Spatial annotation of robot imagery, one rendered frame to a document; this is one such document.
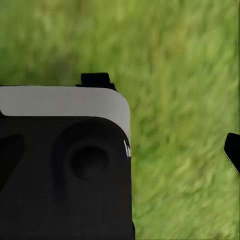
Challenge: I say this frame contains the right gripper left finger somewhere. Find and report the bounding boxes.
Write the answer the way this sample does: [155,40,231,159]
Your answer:
[0,133,26,193]

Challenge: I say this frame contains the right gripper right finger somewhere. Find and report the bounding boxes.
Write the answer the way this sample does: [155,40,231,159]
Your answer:
[224,132,240,173]

